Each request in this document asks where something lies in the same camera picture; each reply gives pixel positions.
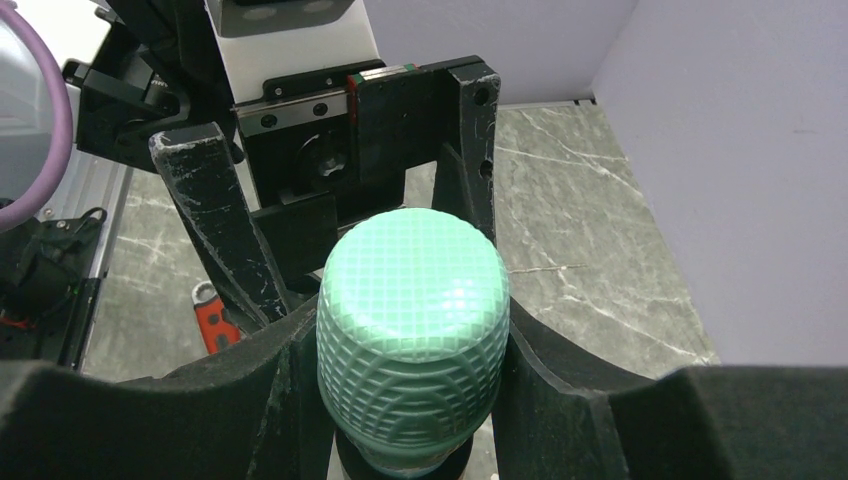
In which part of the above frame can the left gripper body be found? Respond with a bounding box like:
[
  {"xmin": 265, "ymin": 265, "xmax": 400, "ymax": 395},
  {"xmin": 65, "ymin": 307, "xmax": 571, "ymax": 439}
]
[{"xmin": 76, "ymin": 1, "xmax": 450, "ymax": 281}]

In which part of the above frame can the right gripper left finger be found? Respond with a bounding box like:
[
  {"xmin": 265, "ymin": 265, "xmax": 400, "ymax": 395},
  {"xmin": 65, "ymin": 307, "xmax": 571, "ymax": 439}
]
[{"xmin": 1, "ymin": 300, "xmax": 332, "ymax": 479}]

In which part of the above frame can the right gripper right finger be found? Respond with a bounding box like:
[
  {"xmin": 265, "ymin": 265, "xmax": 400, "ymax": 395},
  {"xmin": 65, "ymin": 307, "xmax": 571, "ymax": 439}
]
[{"xmin": 493, "ymin": 303, "xmax": 847, "ymax": 479}]

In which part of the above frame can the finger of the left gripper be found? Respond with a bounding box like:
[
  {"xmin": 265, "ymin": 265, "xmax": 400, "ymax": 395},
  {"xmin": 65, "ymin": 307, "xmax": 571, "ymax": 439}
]
[
  {"xmin": 431, "ymin": 56, "xmax": 501, "ymax": 242},
  {"xmin": 148, "ymin": 123, "xmax": 291, "ymax": 328}
]

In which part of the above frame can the green microphone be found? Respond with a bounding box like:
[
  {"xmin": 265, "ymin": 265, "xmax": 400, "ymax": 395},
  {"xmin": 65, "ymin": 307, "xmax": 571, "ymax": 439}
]
[{"xmin": 316, "ymin": 208, "xmax": 510, "ymax": 456}]

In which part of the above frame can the red adjustable wrench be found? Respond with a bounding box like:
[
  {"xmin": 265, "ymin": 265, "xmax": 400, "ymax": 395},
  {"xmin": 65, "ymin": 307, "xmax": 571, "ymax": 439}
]
[{"xmin": 191, "ymin": 280, "xmax": 241, "ymax": 355}]

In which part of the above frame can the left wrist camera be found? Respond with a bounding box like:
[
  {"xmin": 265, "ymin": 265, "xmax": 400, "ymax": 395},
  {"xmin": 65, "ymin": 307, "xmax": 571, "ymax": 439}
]
[{"xmin": 205, "ymin": 1, "xmax": 379, "ymax": 103}]

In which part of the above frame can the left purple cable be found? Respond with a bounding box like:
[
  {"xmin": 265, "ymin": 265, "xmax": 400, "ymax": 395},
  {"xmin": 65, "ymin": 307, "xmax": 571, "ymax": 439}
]
[{"xmin": 0, "ymin": 0, "xmax": 74, "ymax": 234}]

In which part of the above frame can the black base frame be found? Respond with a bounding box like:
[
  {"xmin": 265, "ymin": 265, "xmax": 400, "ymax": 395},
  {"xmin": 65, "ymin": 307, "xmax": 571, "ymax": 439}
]
[{"xmin": 1, "ymin": 207, "xmax": 108, "ymax": 370}]

